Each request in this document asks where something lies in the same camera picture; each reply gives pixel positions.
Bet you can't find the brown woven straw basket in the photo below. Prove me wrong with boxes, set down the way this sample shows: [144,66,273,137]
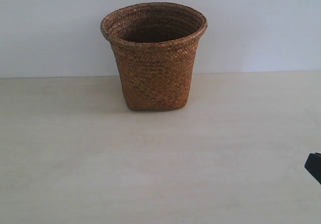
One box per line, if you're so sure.
[100,2,208,111]

